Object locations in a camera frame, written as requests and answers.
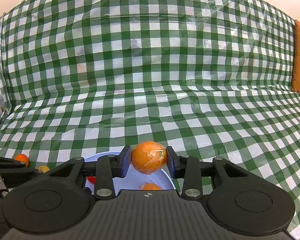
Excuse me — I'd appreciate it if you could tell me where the plastic-wrapped orange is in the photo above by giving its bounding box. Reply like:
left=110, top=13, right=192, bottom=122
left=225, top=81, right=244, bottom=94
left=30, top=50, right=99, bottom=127
left=131, top=141, right=167, bottom=174

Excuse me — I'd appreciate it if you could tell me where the green white checkered cloth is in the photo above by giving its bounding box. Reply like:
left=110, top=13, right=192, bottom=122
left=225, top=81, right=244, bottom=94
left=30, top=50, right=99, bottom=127
left=0, top=0, right=300, bottom=239

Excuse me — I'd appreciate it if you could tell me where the small orange mandarin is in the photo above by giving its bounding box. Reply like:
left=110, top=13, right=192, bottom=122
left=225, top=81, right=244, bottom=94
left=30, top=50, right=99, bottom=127
left=14, top=154, right=30, bottom=167

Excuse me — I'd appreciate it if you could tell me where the orange in plate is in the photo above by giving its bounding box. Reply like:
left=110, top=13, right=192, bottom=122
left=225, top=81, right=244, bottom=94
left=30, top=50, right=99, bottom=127
left=140, top=182, right=162, bottom=191

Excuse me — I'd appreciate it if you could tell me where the red cherry tomato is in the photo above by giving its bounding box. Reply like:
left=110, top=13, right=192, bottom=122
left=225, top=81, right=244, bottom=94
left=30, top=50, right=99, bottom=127
left=86, top=177, right=96, bottom=184

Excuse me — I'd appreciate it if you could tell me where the light blue plate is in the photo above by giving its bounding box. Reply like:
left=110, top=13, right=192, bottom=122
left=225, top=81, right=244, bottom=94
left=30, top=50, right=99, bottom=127
left=84, top=151, right=177, bottom=197

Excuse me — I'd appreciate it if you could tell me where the yellow lime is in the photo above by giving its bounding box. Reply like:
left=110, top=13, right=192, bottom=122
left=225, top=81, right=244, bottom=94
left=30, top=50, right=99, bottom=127
left=38, top=165, right=50, bottom=173

